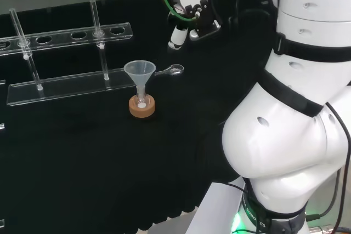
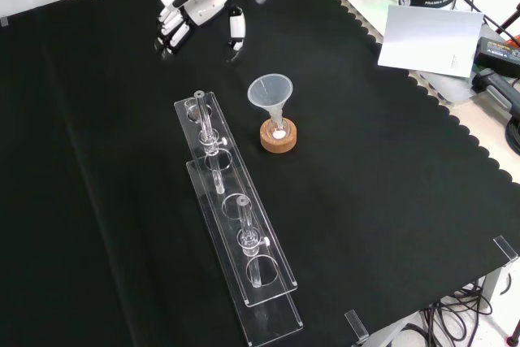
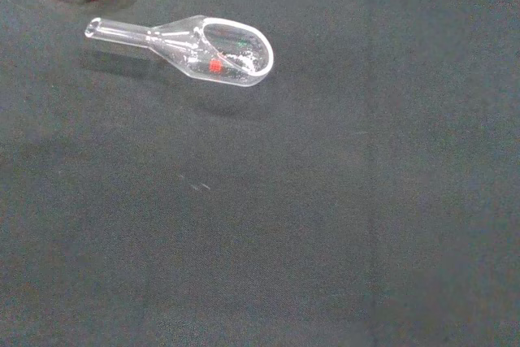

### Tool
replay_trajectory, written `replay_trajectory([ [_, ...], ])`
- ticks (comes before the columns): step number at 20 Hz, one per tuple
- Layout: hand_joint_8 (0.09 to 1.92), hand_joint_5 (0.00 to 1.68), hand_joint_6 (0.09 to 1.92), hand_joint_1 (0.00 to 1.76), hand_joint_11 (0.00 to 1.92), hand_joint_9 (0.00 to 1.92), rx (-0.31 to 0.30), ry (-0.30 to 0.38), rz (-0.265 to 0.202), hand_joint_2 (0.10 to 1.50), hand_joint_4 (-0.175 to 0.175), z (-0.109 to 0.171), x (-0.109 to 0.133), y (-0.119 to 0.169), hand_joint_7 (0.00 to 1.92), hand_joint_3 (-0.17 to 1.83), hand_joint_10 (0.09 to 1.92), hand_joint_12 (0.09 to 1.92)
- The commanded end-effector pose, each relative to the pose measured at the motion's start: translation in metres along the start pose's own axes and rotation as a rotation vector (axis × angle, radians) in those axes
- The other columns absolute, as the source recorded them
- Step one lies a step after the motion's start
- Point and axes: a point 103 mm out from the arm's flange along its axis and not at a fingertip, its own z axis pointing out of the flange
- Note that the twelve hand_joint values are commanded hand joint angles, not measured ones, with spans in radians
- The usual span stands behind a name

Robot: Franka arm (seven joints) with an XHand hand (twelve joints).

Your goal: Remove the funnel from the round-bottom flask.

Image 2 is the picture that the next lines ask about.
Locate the clear round-bottom flask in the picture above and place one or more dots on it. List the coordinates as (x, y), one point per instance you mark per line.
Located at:
(284, 131)

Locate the grey tape strip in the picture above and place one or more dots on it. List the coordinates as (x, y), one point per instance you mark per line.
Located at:
(4, 22)

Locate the pale board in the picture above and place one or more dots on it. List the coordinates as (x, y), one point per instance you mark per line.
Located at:
(430, 40)

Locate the clear plastic funnel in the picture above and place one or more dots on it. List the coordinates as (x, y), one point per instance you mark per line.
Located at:
(270, 91)

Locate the clear acrylic funnel stand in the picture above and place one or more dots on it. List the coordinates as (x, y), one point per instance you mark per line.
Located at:
(243, 217)

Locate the black power adapter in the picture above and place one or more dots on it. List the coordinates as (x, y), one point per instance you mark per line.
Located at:
(497, 52)

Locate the black scalloped bench cloth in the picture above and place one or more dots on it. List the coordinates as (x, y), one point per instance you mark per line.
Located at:
(122, 160)

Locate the black tripod leg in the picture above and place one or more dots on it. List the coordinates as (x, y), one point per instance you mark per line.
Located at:
(511, 18)

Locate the grey table leg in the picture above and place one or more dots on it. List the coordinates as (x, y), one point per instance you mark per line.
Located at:
(497, 282)

